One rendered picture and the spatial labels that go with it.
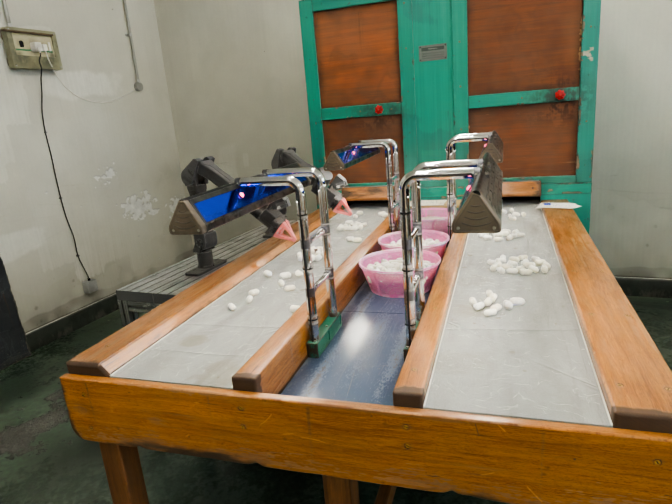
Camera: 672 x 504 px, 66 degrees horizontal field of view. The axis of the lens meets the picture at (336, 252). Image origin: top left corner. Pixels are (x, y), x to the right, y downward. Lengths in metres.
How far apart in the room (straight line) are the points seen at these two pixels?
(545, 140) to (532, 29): 0.49
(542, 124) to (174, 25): 2.92
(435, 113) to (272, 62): 1.67
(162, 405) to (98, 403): 0.17
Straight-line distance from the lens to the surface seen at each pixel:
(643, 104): 3.48
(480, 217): 0.88
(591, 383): 1.07
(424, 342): 1.13
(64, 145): 3.77
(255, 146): 4.08
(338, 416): 0.99
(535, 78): 2.63
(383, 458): 1.01
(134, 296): 2.06
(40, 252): 3.64
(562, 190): 2.66
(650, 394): 1.02
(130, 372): 1.24
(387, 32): 2.70
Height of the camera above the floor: 1.26
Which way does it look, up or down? 15 degrees down
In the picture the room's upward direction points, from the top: 5 degrees counter-clockwise
